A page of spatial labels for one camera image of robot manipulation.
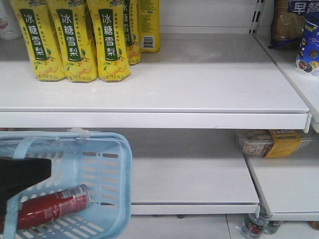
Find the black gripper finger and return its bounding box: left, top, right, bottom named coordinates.
left=0, top=156, right=52, bottom=216

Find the red aluminium coke bottle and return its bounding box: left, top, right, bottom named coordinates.
left=0, top=183, right=91, bottom=231

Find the light blue plastic basket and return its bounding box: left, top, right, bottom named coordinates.
left=0, top=130, right=132, bottom=239

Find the yellow pear drink bottle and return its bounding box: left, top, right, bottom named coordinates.
left=87, top=0, right=131, bottom=82
left=46, top=0, right=98, bottom=83
left=9, top=0, right=65, bottom=82

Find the white shelf unit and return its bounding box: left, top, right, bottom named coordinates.
left=0, top=0, right=319, bottom=239

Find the clear water bottle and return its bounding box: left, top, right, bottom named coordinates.
left=241, top=213, right=271, bottom=239

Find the clear biscuit box yellow label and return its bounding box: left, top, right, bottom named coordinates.
left=236, top=129, right=315, bottom=158

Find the brown cracker packet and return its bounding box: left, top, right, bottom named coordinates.
left=270, top=0, right=311, bottom=49

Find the blue oreo cup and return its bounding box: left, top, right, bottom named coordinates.
left=295, top=12, right=319, bottom=80

